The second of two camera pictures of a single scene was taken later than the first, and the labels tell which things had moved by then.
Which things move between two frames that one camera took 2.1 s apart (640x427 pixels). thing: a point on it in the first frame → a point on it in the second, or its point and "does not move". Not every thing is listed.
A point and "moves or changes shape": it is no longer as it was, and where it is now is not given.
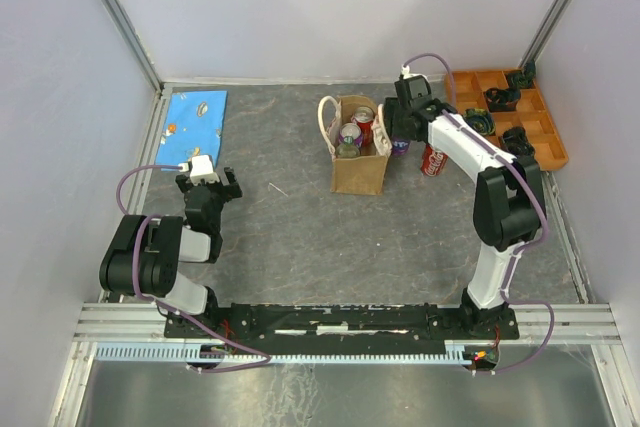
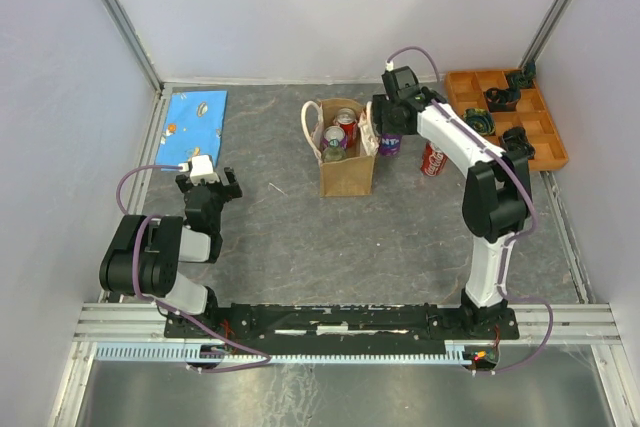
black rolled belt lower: x=516 y=141 does not move
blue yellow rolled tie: x=481 y=119 does not move
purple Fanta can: x=350 y=130 → x=334 y=132
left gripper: x=234 y=188 does not move
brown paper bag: x=356 y=134 moves or changes shape
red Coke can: x=363 y=116 → x=347 y=119
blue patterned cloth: x=193 y=127 does not move
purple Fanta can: x=400 y=147 moves or changes shape
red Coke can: x=432 y=161 does not move
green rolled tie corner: x=525 y=78 does not move
